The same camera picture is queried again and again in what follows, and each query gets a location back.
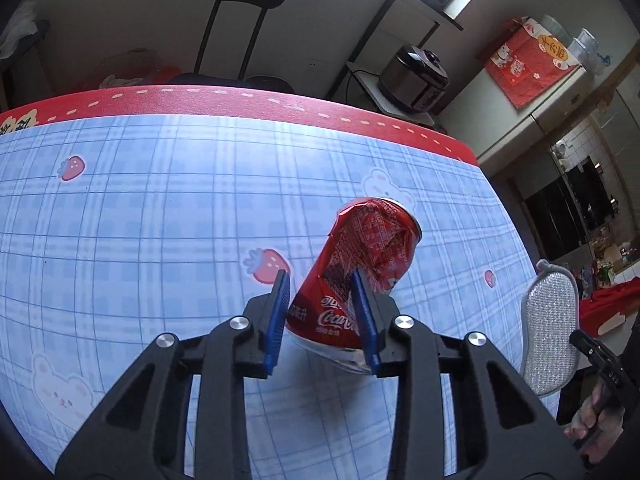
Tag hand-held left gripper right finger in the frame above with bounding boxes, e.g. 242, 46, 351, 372
349, 268, 587, 480

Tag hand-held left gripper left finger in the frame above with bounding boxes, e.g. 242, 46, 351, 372
55, 269, 292, 480

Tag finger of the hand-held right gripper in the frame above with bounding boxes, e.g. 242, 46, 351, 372
569, 329, 622, 397

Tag crushed red soda can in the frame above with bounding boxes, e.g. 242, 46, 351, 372
284, 197, 424, 377

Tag person's right hand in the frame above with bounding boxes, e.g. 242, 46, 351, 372
564, 375, 627, 466

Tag red cloth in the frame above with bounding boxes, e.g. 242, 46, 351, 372
579, 277, 640, 337

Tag blue plaid red-edged tablecloth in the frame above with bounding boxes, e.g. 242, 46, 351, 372
0, 85, 564, 480

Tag white refrigerator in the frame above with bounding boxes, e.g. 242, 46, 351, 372
434, 62, 640, 177

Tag silver black rice cooker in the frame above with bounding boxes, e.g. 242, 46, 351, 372
377, 44, 451, 114

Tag grey waste bin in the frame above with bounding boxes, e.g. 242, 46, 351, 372
96, 49, 162, 90

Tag red lucky cat bag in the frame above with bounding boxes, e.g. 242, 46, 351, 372
481, 16, 582, 109

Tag clear plastic container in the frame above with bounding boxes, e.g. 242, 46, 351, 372
567, 27, 610, 79

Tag black round side table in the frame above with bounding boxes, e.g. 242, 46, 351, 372
0, 20, 55, 112

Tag white plastic bag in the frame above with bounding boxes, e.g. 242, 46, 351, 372
0, 2, 52, 62

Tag black frame side shelf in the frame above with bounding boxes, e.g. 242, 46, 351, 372
324, 0, 442, 129

